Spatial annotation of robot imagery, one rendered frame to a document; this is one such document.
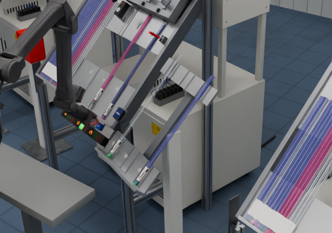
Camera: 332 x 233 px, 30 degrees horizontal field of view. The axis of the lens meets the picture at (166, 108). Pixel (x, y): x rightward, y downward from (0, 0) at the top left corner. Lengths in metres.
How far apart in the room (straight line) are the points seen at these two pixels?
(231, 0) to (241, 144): 0.85
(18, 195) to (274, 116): 2.10
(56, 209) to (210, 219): 1.08
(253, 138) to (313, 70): 1.48
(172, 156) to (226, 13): 0.77
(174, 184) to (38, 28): 0.86
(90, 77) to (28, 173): 0.56
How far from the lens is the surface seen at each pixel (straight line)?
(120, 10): 2.97
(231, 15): 2.95
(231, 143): 3.31
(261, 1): 3.07
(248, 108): 3.29
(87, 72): 2.98
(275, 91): 4.47
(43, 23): 2.26
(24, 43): 2.19
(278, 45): 5.16
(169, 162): 2.52
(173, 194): 2.63
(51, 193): 2.58
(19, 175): 2.71
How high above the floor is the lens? 2.17
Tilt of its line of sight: 31 degrees down
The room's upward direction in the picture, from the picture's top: 2 degrees counter-clockwise
